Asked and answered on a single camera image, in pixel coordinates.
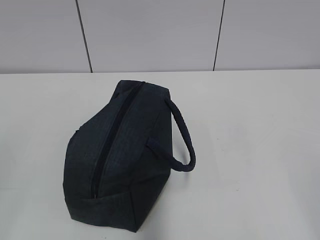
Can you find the navy blue lunch bag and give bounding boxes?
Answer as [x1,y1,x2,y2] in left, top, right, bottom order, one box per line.
[63,80,196,232]

